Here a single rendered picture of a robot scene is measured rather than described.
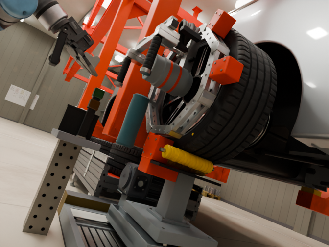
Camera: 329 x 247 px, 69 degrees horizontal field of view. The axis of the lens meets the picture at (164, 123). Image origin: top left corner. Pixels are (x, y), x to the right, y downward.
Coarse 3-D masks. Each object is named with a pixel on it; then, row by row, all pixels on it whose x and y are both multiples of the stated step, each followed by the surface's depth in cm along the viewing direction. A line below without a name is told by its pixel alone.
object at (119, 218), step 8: (112, 208) 127; (120, 208) 131; (112, 216) 123; (120, 216) 115; (128, 216) 120; (112, 224) 119; (120, 224) 112; (128, 224) 105; (136, 224) 110; (120, 232) 109; (128, 232) 102; (136, 232) 97; (144, 232) 102; (128, 240) 100; (136, 240) 95; (144, 240) 90; (152, 240) 95
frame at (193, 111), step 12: (204, 24) 110; (204, 36) 106; (216, 36) 105; (216, 48) 93; (228, 48) 97; (204, 72) 94; (204, 84) 91; (216, 84) 93; (156, 96) 139; (204, 96) 90; (156, 108) 134; (192, 108) 93; (204, 108) 93; (156, 120) 126; (180, 120) 96; (192, 120) 97; (156, 132) 111; (168, 132) 101; (180, 132) 101
